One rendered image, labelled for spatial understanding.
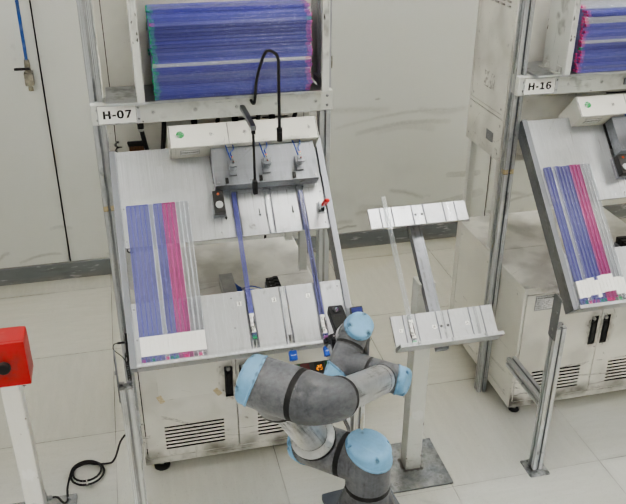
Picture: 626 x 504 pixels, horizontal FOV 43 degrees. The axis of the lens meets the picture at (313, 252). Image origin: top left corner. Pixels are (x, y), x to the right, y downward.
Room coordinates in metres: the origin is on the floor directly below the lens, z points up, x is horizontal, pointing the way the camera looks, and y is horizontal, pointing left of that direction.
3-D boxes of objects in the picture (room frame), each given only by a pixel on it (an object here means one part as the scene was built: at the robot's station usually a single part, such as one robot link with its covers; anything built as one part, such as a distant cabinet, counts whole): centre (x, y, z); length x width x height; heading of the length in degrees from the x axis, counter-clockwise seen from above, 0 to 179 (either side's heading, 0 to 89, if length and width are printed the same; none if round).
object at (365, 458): (1.54, -0.14, 0.72); 0.13 x 0.12 x 0.14; 62
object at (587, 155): (2.79, -1.12, 0.65); 1.01 x 0.73 x 1.29; 14
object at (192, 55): (2.52, 0.26, 1.52); 0.51 x 0.13 x 0.27; 104
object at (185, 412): (2.62, 0.35, 0.31); 0.70 x 0.65 x 0.62; 104
